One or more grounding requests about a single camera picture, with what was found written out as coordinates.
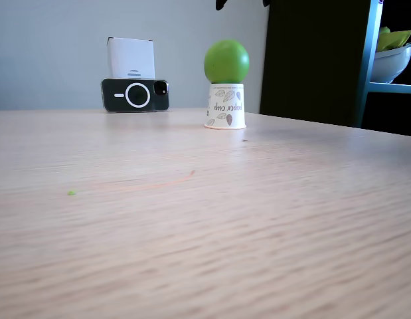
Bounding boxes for green ball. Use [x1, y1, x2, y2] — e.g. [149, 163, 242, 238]
[204, 39, 250, 84]

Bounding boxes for white leaf-print paper cup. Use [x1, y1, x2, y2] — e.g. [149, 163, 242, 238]
[203, 82, 247, 130]

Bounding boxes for dark cabinet panel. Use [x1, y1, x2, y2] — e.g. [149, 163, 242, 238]
[260, 0, 372, 129]

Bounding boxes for white cardboard box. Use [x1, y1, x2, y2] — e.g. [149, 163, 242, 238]
[107, 36, 156, 80]

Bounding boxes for green leaves in bowl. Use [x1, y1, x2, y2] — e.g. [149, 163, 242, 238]
[376, 26, 411, 53]

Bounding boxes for white bowl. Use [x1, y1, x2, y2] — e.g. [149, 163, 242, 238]
[370, 42, 411, 84]

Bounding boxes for blue shelf frame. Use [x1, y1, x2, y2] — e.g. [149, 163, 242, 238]
[353, 0, 411, 129]

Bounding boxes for black smartphone with ring case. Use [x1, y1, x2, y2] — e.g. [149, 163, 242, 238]
[100, 77, 170, 114]

